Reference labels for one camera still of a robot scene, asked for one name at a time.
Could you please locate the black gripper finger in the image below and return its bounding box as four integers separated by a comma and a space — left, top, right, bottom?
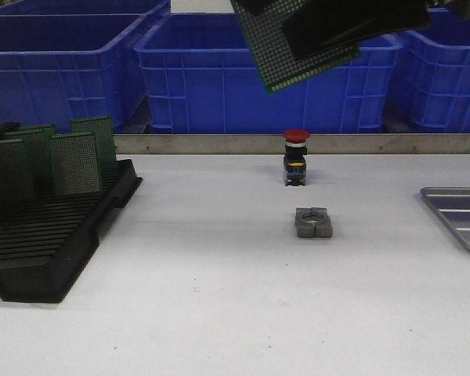
240, 0, 309, 17
282, 0, 431, 59

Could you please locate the green perforated circuit board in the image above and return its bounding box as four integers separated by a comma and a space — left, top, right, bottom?
70, 115, 118, 171
50, 132, 103, 196
230, 1, 360, 93
3, 124, 56, 191
0, 139, 35, 204

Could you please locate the silver metal tray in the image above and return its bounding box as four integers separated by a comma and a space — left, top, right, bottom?
420, 187, 470, 251

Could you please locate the black slotted board rack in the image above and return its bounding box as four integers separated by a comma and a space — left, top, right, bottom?
0, 121, 143, 305

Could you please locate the blue plastic crate centre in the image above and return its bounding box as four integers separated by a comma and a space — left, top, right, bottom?
136, 13, 402, 134

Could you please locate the blue plastic crate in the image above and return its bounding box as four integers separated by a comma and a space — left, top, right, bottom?
136, 13, 402, 134
387, 9, 470, 133
0, 14, 156, 132

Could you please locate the blue crate behind right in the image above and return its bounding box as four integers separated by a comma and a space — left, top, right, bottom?
426, 0, 470, 19

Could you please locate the red emergency stop button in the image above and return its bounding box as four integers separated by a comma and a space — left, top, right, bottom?
283, 128, 310, 186

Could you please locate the blue plastic crate right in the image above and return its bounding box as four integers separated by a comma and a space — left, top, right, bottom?
387, 9, 470, 133

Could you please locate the grey metal pipe clamp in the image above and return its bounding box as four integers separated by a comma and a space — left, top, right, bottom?
295, 208, 333, 239

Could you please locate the blue plastic crate left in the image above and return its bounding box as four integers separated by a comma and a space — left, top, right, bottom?
0, 14, 156, 132

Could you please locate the blue crate behind left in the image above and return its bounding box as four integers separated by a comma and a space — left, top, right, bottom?
0, 0, 171, 16

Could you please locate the steel table edge rail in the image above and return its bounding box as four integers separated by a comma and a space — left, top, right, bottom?
114, 133, 470, 155

